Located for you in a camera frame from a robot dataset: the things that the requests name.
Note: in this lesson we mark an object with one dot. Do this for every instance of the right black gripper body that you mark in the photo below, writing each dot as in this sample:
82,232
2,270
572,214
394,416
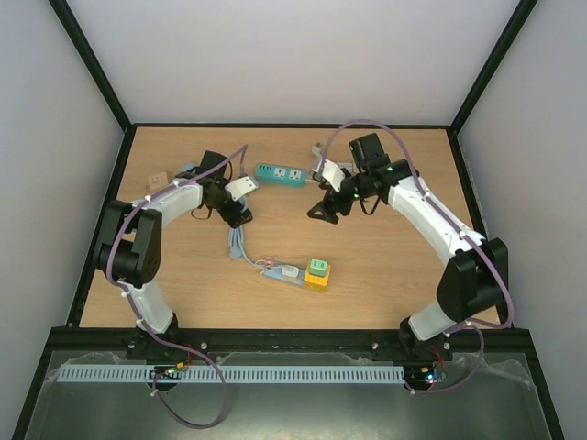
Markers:
333,202

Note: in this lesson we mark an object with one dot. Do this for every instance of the black aluminium frame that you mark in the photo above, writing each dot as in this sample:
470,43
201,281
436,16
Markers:
72,336

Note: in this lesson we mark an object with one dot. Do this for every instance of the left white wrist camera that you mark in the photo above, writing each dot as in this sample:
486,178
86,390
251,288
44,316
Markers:
241,187

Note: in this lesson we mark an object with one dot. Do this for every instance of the white plug on strip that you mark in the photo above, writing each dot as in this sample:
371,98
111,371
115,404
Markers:
290,272

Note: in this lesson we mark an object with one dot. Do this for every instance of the orange dragon cube adapter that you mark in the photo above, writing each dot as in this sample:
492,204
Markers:
157,181

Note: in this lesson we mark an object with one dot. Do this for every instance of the green charger plug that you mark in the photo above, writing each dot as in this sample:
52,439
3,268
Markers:
318,267

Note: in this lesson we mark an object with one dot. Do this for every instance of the light blue power strip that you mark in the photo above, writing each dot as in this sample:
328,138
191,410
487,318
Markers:
274,272

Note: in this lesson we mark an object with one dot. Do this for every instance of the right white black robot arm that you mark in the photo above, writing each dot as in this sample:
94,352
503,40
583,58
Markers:
475,268

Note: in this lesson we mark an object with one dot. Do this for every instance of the light blue charger plug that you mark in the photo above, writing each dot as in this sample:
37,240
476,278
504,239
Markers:
188,167

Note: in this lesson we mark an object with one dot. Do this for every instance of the yellow cube adapter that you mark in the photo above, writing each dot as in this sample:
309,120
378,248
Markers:
316,283

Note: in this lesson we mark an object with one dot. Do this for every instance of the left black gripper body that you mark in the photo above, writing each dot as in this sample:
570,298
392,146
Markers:
227,213

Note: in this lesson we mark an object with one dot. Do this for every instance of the teal power strip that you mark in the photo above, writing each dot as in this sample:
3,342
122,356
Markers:
279,174

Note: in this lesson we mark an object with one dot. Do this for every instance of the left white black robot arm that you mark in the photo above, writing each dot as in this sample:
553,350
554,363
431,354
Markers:
128,250

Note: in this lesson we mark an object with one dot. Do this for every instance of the light blue slotted cable duct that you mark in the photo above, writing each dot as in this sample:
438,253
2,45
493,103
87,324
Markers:
86,373

